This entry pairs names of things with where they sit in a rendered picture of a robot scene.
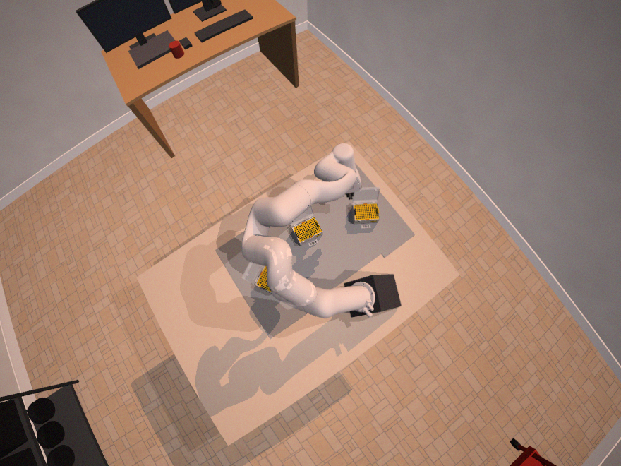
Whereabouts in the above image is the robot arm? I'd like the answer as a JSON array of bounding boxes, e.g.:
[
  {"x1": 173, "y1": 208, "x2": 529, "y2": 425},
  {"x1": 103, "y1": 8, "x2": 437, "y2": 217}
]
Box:
[{"x1": 241, "y1": 143, "x2": 375, "y2": 318}]

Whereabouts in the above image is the grey bench mat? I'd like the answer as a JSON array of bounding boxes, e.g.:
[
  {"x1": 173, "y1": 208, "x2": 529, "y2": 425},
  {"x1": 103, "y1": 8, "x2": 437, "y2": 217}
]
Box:
[{"x1": 215, "y1": 192, "x2": 415, "y2": 339}]

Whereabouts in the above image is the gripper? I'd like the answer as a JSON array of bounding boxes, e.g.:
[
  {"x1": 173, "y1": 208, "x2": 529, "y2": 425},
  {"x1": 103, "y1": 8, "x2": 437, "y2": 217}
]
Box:
[{"x1": 346, "y1": 168, "x2": 362, "y2": 200}]

